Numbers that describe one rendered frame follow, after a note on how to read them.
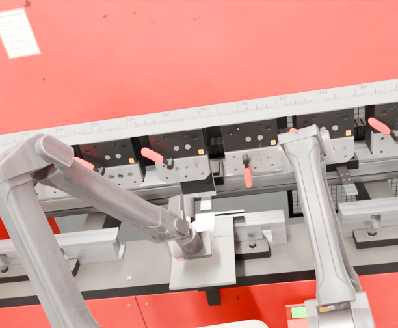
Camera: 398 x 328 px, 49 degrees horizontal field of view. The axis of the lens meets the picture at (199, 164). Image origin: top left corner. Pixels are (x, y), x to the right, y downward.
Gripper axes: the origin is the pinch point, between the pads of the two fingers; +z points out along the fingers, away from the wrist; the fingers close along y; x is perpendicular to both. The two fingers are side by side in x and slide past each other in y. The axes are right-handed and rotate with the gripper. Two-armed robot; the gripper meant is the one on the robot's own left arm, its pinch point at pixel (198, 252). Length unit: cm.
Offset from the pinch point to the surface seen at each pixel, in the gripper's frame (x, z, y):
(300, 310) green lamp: 16.2, 13.9, -26.6
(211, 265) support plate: 3.9, 0.0, -3.6
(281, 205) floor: -69, 160, -32
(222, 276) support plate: 7.7, -2.2, -6.7
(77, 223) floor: -74, 161, 113
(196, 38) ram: -41, -41, -10
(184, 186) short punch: -20.4, -1.1, 2.7
